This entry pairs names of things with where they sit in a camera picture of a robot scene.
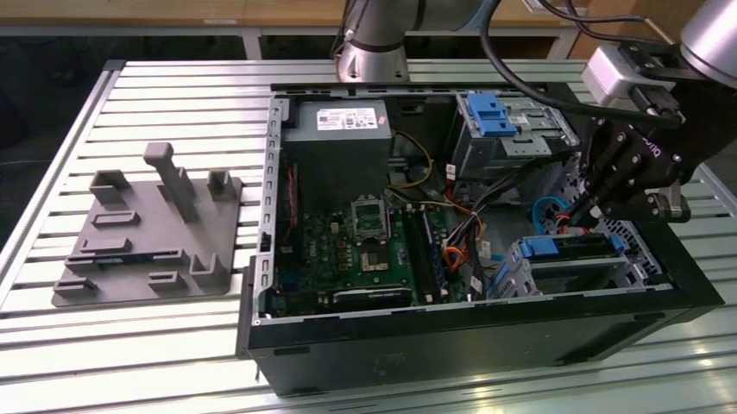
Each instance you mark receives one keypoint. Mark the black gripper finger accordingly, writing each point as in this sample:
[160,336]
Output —
[613,164]
[662,207]

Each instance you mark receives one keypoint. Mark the hard disk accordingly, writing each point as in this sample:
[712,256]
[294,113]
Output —
[570,246]

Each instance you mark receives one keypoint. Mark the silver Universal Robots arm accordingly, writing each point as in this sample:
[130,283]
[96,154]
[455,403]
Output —
[374,43]

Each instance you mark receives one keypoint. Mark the metal disk bay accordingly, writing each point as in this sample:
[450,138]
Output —
[576,276]

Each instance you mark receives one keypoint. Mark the metal optical drive cage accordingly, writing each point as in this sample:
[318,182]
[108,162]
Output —
[518,151]

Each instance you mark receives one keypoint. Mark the blue plastic drive latch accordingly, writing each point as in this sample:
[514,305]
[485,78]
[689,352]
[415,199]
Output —
[489,116]

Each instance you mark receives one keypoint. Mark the CPU socket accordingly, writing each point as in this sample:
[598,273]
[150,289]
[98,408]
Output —
[377,259]

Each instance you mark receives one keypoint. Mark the black open PC case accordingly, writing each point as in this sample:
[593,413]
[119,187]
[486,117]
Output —
[461,345]

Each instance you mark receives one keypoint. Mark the dark power supply unit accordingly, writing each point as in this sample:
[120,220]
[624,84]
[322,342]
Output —
[334,159]

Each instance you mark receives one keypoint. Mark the black graphics card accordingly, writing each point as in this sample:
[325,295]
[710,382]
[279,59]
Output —
[371,297]

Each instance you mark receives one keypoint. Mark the green motherboard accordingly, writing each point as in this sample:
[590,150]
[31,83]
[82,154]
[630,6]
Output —
[322,259]

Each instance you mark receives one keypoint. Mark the grey parts rack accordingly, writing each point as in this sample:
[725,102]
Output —
[155,241]

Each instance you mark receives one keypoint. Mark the wooden desk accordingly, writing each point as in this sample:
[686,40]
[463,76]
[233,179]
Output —
[172,10]

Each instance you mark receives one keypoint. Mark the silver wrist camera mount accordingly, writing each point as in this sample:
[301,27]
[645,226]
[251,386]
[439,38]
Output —
[610,73]

